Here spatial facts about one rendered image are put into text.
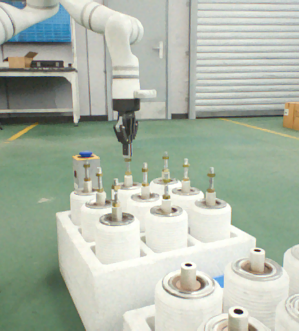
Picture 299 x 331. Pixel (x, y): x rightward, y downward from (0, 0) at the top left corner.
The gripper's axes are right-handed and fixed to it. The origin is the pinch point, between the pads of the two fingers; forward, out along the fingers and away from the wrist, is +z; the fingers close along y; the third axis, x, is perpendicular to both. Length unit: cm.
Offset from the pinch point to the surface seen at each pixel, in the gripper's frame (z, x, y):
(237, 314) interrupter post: 8, 36, 54
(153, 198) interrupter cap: 10.1, 10.7, 9.3
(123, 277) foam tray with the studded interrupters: 19.4, 12.2, 32.0
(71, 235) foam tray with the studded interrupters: 17.5, -6.0, 21.2
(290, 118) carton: 24, 50, -384
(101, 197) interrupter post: 8.4, 0.4, 17.6
